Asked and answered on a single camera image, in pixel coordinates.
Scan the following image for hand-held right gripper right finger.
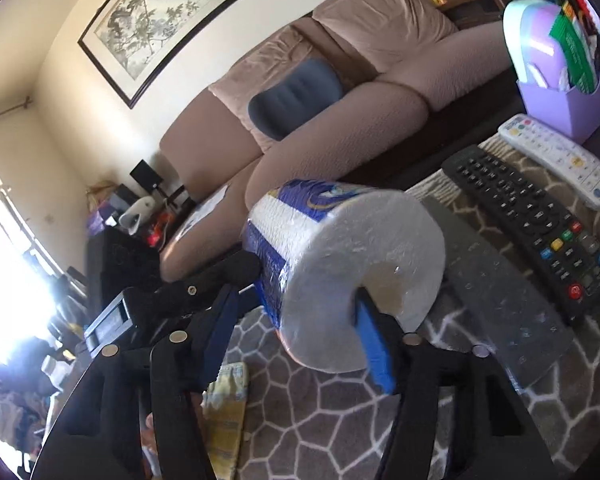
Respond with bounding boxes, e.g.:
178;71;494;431
354;287;559;480

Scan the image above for framed ink painting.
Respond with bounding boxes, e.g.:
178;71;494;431
77;0;306;110

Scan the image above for white curved device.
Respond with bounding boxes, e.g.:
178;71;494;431
119;197;157;233

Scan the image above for black speaker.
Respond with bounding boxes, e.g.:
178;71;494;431
130;160;162;193

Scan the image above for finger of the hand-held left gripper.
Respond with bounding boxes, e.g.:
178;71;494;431
145;252;261;332

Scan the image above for white remote control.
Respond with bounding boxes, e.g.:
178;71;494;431
497;114;600;211

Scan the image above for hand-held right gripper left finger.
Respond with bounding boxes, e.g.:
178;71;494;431
30;284;240;480

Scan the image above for curtain rod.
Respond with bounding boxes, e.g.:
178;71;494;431
0;97;33;127

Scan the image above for paper towel roll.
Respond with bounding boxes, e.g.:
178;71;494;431
242;178;447;373

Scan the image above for lavender white rounded case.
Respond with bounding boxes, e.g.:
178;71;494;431
502;0;568;92

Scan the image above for blue-grey cushion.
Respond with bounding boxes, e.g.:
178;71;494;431
247;57;345;142

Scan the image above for dark blue box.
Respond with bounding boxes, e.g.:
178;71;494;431
86;230;161;306

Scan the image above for pile of clothes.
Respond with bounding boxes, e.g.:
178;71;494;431
0;340;66;461

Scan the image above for grey remote in plastic wrap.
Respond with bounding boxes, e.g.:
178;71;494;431
422;195;576;391

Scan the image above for purple desk holder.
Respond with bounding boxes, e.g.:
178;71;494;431
516;67;600;145

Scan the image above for papers on sofa seat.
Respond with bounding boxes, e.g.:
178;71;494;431
180;185;230;241

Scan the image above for purple packets stack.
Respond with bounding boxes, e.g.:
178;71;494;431
87;200;116;233

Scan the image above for pink sofa pillow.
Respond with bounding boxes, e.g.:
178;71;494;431
207;25;316;153
312;0;458;78

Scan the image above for pink fabric sofa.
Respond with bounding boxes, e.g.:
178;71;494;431
159;0;526;281

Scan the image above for black remote control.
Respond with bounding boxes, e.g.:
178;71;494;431
441;144;600;323

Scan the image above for green packet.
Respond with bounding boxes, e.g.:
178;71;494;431
549;2;600;95

